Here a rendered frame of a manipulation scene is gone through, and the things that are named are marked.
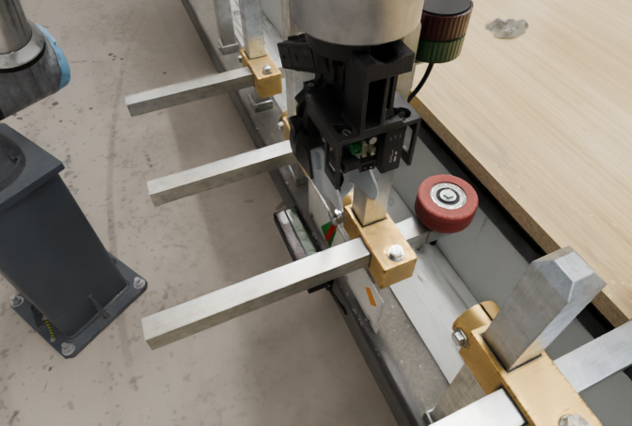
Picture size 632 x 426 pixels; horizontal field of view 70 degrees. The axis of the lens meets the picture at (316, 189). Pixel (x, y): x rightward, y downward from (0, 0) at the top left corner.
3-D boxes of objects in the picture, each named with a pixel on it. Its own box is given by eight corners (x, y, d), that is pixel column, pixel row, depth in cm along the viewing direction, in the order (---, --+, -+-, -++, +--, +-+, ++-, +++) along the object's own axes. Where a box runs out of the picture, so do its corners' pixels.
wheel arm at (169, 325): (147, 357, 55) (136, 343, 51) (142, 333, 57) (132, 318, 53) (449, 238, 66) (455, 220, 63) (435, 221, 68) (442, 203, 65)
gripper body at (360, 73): (332, 197, 37) (337, 70, 28) (292, 132, 42) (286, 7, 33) (412, 169, 39) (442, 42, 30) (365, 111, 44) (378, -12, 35)
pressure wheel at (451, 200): (424, 272, 65) (440, 224, 57) (396, 230, 70) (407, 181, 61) (469, 253, 67) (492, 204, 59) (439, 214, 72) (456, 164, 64)
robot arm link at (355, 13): (267, -65, 30) (394, -86, 32) (272, 7, 33) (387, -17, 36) (323, -8, 24) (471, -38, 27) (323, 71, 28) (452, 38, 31)
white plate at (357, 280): (373, 335, 69) (381, 304, 61) (307, 213, 85) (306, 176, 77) (377, 333, 69) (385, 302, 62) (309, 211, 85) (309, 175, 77)
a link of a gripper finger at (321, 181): (328, 243, 45) (330, 180, 38) (305, 200, 48) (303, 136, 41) (356, 232, 46) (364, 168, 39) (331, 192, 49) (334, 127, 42)
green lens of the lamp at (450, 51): (421, 69, 43) (426, 48, 41) (390, 39, 47) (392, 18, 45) (473, 55, 45) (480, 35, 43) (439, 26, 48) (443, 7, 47)
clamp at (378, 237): (380, 290, 61) (384, 270, 57) (337, 217, 69) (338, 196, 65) (416, 276, 62) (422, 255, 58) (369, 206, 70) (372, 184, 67)
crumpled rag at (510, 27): (494, 40, 87) (497, 29, 85) (480, 23, 91) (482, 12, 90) (536, 37, 88) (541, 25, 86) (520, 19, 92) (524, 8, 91)
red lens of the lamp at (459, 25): (426, 45, 41) (431, 23, 40) (393, 15, 45) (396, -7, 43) (481, 32, 43) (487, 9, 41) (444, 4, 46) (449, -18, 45)
